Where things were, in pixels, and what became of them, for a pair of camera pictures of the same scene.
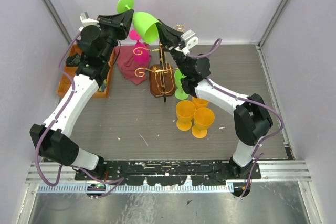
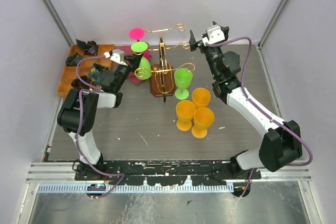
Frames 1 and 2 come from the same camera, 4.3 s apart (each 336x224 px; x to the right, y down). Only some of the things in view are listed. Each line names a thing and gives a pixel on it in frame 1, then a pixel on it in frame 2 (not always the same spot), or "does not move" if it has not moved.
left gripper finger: x=122 y=20 → x=134 y=60
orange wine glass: x=185 y=110 does not move
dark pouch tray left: x=73 y=60 does not move
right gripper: x=170 y=38 → x=192 y=43
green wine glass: x=145 y=24 → x=145 y=68
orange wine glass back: x=199 y=103 does not move
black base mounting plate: x=167 y=172 does not move
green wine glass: x=179 y=93 does not move
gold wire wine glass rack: x=161 y=77 does not move
